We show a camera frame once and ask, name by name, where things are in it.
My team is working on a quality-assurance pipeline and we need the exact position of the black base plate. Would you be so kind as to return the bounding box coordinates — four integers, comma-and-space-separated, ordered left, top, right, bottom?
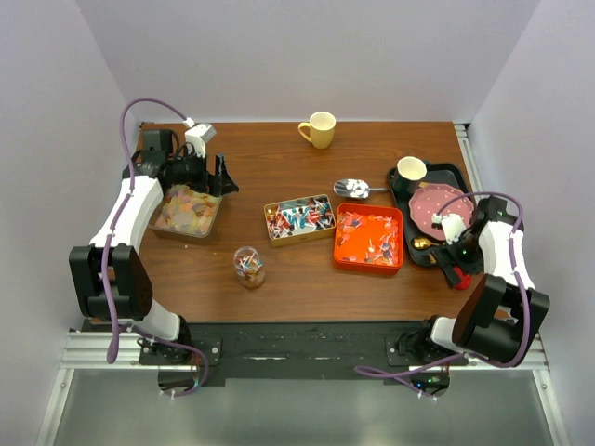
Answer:
139, 320, 466, 387

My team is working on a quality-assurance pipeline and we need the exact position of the gold spoon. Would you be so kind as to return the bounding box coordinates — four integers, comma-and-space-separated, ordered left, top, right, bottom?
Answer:
411, 237, 440, 251

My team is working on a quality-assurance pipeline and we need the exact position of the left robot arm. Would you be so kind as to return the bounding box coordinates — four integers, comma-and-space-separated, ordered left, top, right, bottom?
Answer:
69, 124, 239, 364

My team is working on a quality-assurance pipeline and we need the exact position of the pink dotted plate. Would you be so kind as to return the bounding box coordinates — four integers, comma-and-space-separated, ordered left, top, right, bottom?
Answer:
408, 183, 475, 242

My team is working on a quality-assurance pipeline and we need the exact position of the black serving tray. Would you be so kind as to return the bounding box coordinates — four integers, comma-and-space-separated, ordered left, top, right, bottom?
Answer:
391, 162, 469, 268

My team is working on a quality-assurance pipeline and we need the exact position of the dark green cup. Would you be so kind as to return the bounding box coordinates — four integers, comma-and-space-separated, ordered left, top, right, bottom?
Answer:
392, 156, 427, 196

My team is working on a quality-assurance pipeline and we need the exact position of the red jar lid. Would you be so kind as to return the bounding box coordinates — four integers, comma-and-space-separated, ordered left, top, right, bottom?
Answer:
455, 274, 471, 290

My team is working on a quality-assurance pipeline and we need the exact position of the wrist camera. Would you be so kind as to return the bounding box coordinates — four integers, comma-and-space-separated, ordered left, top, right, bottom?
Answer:
431, 214, 467, 244
184, 123, 217, 158

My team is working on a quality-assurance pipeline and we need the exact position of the orange tray of candies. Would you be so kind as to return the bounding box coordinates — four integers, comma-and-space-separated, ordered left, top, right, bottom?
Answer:
333, 203, 404, 277

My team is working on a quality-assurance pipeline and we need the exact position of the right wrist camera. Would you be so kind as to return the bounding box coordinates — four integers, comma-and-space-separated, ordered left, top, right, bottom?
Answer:
431, 214, 467, 244

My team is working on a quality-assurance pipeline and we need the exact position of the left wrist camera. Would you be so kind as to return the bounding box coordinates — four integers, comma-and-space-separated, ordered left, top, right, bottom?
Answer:
184, 123, 217, 158

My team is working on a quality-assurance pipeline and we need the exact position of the silver tin of gummies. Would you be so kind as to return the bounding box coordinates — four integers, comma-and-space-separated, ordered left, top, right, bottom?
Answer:
148, 185, 222, 239

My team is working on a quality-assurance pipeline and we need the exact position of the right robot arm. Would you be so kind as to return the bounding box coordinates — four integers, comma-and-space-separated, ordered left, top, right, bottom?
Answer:
391, 192, 550, 368

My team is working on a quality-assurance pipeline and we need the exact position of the gold tin of lollipops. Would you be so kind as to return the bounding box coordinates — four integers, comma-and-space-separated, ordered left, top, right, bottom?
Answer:
264, 194, 337, 247

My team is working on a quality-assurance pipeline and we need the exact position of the clear plastic jar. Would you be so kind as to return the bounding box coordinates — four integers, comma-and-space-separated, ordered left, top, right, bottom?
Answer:
233, 246, 265, 288

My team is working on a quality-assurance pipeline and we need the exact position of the yellow mug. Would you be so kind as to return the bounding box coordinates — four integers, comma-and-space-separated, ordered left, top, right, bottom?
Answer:
297, 111, 337, 150

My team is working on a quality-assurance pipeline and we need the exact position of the aluminium rail frame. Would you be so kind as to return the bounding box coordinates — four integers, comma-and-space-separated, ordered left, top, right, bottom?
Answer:
44, 122, 561, 445

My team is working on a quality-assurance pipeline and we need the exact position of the metal scoop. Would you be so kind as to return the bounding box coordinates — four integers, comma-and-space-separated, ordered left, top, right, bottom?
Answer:
333, 178, 389, 200

